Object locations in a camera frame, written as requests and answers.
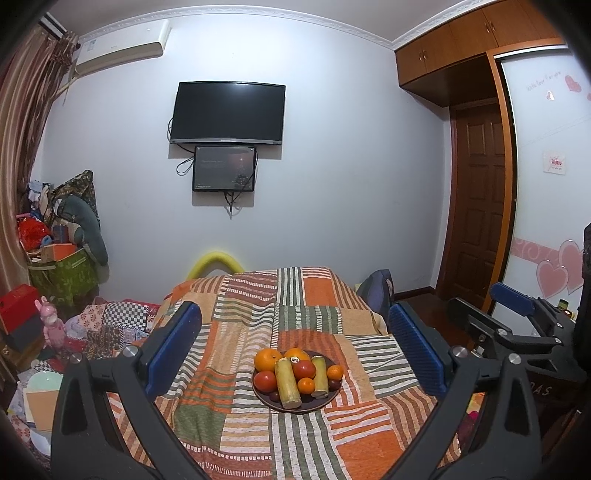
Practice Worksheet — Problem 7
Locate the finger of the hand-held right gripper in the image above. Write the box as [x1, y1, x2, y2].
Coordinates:
[490, 282, 561, 324]
[448, 298, 561, 359]

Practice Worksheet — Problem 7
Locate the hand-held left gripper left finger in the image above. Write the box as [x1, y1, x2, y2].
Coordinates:
[50, 301, 218, 480]

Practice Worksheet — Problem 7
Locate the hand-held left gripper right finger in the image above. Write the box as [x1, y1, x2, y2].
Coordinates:
[383, 301, 542, 480]

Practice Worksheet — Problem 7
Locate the plain large orange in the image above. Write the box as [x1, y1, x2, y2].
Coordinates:
[254, 349, 283, 373]

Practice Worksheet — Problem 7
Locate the smooth yellow sugarcane piece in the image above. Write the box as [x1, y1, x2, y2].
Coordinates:
[310, 356, 329, 399]

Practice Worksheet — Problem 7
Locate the rough-ended yellow sugarcane piece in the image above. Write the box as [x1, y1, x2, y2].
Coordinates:
[274, 357, 303, 410]

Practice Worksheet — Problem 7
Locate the dark purple round plate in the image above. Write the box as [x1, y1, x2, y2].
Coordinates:
[252, 351, 346, 413]

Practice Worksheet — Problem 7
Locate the checkered cloth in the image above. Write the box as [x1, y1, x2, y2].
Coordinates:
[99, 300, 151, 333]

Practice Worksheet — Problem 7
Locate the yellow foam tube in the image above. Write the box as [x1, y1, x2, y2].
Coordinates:
[186, 251, 245, 281]

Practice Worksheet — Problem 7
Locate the brown wooden door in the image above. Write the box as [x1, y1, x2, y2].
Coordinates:
[450, 102, 509, 308]

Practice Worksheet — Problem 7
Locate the striped patchwork blanket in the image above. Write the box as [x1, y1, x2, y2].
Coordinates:
[104, 266, 485, 480]

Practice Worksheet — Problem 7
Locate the pink toy figure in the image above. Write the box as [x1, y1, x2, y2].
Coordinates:
[34, 296, 68, 348]

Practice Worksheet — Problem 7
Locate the green cardboard box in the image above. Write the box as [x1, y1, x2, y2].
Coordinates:
[28, 247, 100, 305]

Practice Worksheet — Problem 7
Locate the pale green plate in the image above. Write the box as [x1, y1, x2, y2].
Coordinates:
[28, 371, 63, 394]

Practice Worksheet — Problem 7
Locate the grey plush toy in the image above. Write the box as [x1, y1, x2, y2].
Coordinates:
[58, 194, 109, 267]

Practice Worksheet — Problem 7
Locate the white wardrobe door with hearts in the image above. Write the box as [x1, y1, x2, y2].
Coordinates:
[501, 44, 591, 319]

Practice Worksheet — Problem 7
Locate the red box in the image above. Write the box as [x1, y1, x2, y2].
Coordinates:
[0, 285, 42, 334]

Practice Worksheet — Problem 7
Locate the red bag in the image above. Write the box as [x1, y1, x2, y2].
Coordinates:
[18, 217, 51, 252]

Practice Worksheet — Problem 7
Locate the dark patterned fabric bag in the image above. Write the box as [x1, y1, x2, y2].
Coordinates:
[48, 170, 100, 222]

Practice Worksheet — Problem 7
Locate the brown striped curtain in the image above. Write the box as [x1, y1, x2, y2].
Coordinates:
[0, 28, 79, 296]

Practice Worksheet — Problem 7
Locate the brown overhead wooden cabinet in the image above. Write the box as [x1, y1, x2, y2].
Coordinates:
[394, 0, 568, 108]

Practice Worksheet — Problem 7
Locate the white air conditioner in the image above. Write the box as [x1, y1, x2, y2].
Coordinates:
[74, 20, 172, 77]

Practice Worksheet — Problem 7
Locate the black cable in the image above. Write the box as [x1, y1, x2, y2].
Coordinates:
[225, 159, 259, 217]

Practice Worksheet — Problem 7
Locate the small black wall screen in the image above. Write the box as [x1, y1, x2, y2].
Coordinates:
[192, 145, 257, 192]

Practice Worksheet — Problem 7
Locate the black wall television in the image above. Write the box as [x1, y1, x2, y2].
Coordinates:
[170, 82, 286, 145]

